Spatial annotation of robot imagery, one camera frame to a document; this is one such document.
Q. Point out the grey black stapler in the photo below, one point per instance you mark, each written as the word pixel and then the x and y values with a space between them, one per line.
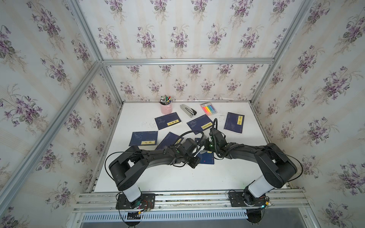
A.
pixel 189 111

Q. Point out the blue book under left arm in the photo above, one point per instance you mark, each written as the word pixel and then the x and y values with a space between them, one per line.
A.
pixel 168 141

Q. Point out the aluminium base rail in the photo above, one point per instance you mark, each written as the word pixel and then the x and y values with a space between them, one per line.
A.
pixel 185 205

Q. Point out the pens in cup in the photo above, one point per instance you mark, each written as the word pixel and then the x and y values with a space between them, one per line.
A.
pixel 165 100

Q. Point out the blue book yellow label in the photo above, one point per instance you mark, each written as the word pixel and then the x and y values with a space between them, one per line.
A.
pixel 234 122

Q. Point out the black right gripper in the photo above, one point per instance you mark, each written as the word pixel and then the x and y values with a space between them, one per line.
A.
pixel 206 143

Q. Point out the colourful highlighter pack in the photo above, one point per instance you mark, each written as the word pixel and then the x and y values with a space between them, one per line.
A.
pixel 208 109

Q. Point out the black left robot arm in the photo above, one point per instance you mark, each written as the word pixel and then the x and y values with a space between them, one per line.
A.
pixel 128 167

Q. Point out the pink pen cup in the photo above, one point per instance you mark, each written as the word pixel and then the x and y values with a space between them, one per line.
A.
pixel 166 107

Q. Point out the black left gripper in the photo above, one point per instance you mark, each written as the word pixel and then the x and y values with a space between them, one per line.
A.
pixel 196 162

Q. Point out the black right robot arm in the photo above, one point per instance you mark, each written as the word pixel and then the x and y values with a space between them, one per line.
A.
pixel 276 167

